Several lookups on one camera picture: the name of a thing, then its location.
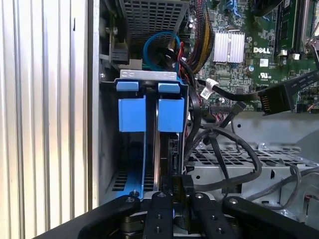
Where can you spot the hard disk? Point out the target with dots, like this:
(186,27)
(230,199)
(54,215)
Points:
(170,114)

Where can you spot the green motherboard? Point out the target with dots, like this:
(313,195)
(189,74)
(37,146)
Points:
(249,82)

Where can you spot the empty blue disk carrier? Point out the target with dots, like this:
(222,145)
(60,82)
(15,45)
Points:
(132,114)

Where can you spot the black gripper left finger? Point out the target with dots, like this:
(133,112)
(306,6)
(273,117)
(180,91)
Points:
(159,216)

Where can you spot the silver power supply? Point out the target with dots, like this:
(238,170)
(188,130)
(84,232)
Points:
(154,17)

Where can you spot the grey metal drive cage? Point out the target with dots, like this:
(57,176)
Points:
(261,124)

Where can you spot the black PC case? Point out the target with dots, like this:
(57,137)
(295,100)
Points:
(93,99)

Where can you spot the silver finned heatsink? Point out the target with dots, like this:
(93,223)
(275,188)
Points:
(228,46)

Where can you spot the grey disk bay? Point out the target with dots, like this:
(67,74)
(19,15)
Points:
(149,74)

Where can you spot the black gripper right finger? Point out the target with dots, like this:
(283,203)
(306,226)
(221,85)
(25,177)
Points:
(207,219)

